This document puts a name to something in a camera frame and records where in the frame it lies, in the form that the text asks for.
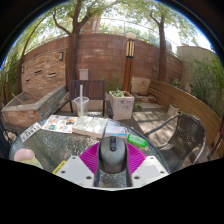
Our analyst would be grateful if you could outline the grey computer mouse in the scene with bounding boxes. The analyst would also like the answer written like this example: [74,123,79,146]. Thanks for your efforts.
[98,135,128,174]

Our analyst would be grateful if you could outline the dark wicker metal chair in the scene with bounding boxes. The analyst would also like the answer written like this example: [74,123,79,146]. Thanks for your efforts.
[143,113,207,173]

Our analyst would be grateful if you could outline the white square planter with plant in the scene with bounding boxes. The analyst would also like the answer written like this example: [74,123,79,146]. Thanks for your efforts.
[108,88,136,121]

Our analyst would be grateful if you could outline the slim tree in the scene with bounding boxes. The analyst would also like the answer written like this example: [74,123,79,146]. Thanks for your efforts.
[149,11,168,82]

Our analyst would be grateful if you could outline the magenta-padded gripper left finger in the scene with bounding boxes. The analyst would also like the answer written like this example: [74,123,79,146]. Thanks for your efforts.
[54,142,102,188]

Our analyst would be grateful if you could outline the grey wall box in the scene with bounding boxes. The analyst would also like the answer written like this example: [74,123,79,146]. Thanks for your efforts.
[78,68,90,81]

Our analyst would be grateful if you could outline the clear plastic cup with straw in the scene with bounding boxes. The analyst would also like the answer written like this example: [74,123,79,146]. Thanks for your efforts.
[73,84,90,118]

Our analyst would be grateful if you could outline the open white book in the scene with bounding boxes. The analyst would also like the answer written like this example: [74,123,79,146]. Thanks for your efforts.
[71,115,109,139]

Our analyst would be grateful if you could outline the white plate with black letters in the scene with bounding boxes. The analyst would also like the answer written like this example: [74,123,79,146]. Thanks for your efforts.
[19,122,42,143]

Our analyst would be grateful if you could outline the green packet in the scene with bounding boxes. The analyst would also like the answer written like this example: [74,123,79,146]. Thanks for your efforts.
[126,133,148,148]

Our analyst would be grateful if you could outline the stone-clad raised basin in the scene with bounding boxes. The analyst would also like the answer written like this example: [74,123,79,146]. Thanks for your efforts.
[1,84,68,128]

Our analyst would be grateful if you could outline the wooden garden lamp post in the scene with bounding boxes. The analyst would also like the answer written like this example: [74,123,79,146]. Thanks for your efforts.
[122,32,137,93]

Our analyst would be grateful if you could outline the pale stone boulder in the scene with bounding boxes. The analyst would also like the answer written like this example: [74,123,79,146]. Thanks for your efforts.
[131,77,152,96]

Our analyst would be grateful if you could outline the large forked tree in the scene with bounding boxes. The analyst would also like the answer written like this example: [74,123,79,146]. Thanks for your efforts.
[53,0,101,92]

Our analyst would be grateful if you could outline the curved wooden bench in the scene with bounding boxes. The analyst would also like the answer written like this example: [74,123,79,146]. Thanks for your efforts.
[147,79,224,158]

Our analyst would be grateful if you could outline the dark wooden slatted chair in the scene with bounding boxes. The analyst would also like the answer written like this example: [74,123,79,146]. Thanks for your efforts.
[54,79,115,119]

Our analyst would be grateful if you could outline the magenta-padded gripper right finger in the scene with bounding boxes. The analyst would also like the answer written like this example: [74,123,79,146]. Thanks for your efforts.
[125,142,170,188]

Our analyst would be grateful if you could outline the round green mouse pad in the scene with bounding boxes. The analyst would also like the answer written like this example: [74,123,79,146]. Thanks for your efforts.
[13,148,44,170]

